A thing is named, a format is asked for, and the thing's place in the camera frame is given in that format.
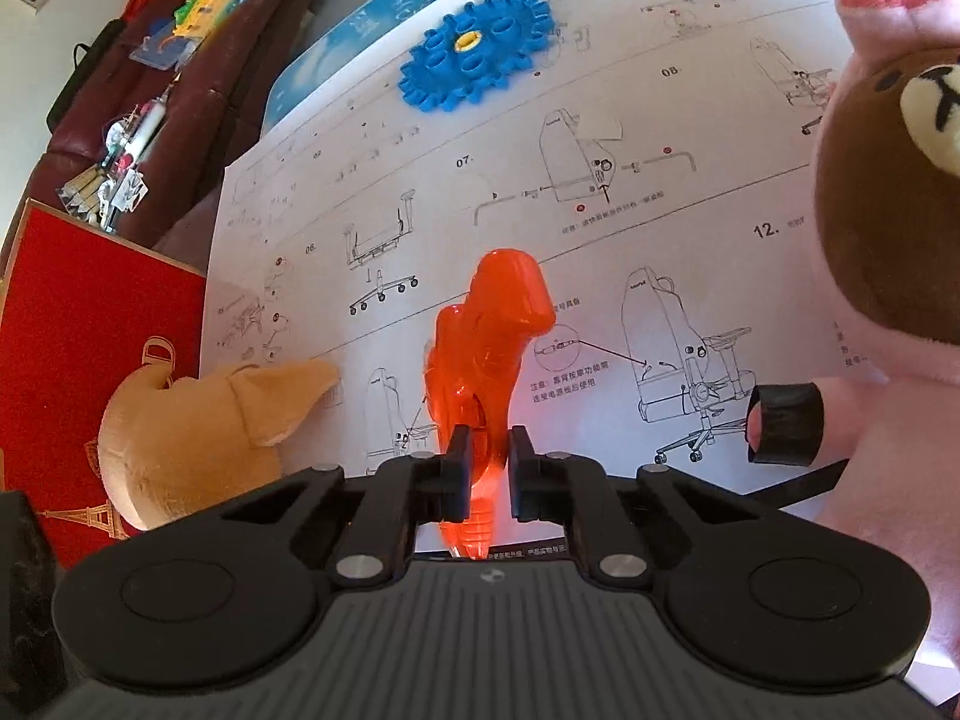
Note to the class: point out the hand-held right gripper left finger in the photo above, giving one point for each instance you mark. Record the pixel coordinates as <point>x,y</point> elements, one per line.
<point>459,469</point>

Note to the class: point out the maroon leather sofa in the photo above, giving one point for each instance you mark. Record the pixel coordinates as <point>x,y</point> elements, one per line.
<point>225,97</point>

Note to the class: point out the orange translucent plastic toy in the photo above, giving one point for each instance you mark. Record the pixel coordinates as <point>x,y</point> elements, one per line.
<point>487,330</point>

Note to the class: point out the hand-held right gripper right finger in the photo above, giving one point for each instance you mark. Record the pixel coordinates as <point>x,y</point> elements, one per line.
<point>522,474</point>

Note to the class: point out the black bag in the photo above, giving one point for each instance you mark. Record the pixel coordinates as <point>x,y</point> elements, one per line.
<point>82,75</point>

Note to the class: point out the white instruction sheet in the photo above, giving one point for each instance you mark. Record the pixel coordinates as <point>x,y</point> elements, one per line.
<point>637,187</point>

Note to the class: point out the pink pig plush toy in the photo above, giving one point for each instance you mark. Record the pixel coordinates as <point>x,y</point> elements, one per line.
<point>885,255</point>

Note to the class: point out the colourful toy building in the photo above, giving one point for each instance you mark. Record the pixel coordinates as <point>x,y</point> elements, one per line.
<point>199,4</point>

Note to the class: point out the red cardboard box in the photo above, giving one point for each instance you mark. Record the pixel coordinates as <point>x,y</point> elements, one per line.
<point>75,360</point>

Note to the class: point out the pile of small toys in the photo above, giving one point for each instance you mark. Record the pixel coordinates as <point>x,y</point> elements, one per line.
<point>112,165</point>

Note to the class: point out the blue printed mat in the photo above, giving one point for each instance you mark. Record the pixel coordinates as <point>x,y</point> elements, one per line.
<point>337,45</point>

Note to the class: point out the tan fox plush toy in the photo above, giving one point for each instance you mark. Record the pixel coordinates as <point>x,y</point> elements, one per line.
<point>187,435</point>

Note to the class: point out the blue plastic gear toy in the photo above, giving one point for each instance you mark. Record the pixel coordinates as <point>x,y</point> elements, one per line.
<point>465,52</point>

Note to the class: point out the blue card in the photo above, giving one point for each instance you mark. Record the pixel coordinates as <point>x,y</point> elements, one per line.
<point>161,49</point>

